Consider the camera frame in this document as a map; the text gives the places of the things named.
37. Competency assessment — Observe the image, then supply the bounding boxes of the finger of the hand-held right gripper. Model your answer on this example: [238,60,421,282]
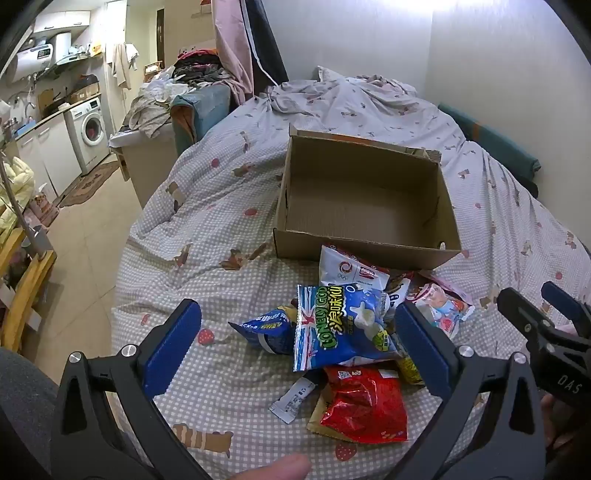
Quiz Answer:
[541,281,591,326]
[496,287,555,352]

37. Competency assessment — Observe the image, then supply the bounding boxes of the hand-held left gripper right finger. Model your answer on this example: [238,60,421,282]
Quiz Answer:
[392,301,548,480]

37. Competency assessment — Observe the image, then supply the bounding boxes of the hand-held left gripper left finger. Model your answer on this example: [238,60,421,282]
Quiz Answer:
[50,298,218,480]

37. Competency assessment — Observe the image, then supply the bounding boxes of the yellow snack packet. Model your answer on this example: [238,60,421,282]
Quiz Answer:
[394,354,426,387]

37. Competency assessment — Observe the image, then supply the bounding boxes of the pink cartoon snack packet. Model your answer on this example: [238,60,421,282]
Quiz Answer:
[405,281,476,340]

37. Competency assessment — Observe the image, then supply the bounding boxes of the red snack packet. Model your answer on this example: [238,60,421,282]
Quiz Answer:
[321,364,410,444]

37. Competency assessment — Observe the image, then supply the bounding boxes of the dark blue snack packet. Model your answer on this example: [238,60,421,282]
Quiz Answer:
[228,305,298,356]

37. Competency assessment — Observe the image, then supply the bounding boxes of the cardboard box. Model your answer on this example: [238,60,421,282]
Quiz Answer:
[272,122,462,271]

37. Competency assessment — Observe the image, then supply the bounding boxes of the person's right hand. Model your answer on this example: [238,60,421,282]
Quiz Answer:
[539,392,588,467]

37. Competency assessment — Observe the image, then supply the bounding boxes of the person's left hand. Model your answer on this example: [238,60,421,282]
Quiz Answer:
[230,453,313,480]

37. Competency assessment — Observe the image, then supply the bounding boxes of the white snack packet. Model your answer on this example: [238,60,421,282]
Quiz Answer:
[318,244,391,292]

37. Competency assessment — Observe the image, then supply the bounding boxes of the tan orange snack packet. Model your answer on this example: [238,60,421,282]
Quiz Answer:
[308,383,343,437]

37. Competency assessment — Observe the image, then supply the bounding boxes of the white blue sachet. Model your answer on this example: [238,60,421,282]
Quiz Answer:
[269,376,319,424]

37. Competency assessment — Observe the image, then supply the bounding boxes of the checked printed blanket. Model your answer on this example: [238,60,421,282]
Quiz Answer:
[111,76,591,480]

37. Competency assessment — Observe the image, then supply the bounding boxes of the wooden chair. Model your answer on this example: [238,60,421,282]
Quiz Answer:
[0,225,59,355]

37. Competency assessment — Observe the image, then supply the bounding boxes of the person's grey trouser leg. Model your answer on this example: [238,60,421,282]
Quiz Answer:
[0,347,62,480]

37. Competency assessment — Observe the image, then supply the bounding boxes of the teal mattress edge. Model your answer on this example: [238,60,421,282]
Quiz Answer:
[438,103,541,186]

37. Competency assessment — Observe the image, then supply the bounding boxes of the brown doormat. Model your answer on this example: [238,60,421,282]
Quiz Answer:
[59,159,122,208]

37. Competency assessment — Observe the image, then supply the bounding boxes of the white storage box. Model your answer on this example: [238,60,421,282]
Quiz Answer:
[109,129,180,209]

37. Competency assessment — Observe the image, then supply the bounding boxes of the yellow padded jacket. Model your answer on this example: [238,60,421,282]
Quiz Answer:
[0,156,37,243]

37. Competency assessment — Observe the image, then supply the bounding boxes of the white kitchen cabinet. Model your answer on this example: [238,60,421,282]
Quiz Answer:
[16,121,83,198]

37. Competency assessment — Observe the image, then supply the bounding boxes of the white washing machine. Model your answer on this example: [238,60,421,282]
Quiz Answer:
[64,96,112,175]

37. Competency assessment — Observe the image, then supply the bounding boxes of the grey white cloth pile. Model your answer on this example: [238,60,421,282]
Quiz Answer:
[121,74,191,140]

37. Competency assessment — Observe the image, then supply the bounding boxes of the pile of dark clothes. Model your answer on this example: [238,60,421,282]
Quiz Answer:
[173,47,237,88]

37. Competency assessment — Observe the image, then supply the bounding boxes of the hanging white towel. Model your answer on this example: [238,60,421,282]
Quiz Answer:
[106,42,140,91]

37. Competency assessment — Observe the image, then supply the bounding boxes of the hanging pink cloth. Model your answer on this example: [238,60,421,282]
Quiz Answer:
[211,0,256,106]

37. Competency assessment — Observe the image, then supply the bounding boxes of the white water heater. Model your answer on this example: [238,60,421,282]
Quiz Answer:
[10,42,60,83]

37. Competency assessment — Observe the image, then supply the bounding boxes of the hanging dark garment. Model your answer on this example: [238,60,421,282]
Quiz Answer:
[244,0,290,89]

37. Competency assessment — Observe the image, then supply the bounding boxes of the white wall cabinet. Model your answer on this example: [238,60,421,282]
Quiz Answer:
[31,0,127,37]

